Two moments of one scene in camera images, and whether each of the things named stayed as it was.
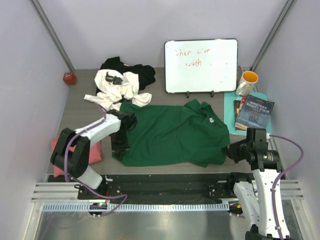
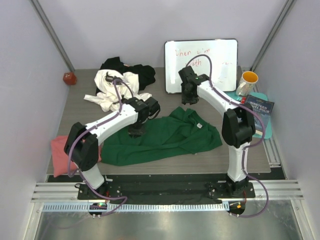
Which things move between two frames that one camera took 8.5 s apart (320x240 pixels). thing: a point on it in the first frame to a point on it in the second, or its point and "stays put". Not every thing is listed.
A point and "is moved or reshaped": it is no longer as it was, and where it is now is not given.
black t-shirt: x=146 y=74 stays put
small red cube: x=69 y=78 stays put
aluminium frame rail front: x=290 y=190 stays put
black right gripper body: x=237 y=150 to x=184 y=90
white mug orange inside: x=248 y=79 stays put
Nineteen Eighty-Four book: x=255 y=113 stays put
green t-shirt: x=188 y=134 is moved or reshaped
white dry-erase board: x=201 y=65 stays put
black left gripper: x=119 y=151 to x=133 y=132
